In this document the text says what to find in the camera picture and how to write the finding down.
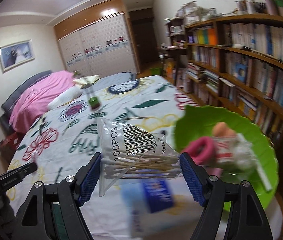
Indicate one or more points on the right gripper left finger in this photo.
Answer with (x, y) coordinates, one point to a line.
(53, 211)

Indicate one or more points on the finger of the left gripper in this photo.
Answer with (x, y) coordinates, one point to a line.
(13, 177)

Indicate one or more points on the white paper towel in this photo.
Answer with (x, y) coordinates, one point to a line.
(263, 180)

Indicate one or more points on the cotton balls bag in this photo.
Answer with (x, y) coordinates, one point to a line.
(244, 158)

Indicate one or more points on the pink foam tube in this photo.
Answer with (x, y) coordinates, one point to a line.
(202, 151)

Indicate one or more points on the cotton swabs plastic bag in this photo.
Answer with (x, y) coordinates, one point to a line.
(130, 153)

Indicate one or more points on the orange makeup sponge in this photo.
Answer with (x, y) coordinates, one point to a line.
(221, 129)

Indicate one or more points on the red box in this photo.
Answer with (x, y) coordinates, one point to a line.
(9, 145)

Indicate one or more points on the dark bed headboard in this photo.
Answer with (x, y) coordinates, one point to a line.
(10, 102)

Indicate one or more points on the floral bed sheet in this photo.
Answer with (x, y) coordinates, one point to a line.
(65, 139)

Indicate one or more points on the pink blanket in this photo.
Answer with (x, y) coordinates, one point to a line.
(34, 101)

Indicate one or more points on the tissue pack blue label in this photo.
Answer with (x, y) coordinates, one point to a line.
(158, 204)

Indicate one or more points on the green leaf tray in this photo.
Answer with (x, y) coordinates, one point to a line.
(199, 121)

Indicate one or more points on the white pillow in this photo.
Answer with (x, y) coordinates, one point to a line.
(64, 98)

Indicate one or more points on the striped giraffe toy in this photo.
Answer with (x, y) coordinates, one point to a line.
(92, 98)

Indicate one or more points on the wooden cotton swab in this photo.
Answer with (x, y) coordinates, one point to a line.
(135, 118)

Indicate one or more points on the framed wedding photo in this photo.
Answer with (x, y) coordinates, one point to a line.
(16, 54)

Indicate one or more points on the folded cream towel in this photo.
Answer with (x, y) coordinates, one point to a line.
(86, 81)

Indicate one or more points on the wooden bookshelf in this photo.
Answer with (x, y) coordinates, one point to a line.
(235, 60)

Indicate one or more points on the white sliding wardrobe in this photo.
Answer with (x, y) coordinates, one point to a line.
(98, 40)

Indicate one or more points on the green stool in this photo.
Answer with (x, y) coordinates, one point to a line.
(156, 71)

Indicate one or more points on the wooden desk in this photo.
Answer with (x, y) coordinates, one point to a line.
(173, 53)

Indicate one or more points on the dark wooden door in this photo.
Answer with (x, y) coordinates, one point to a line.
(142, 22)

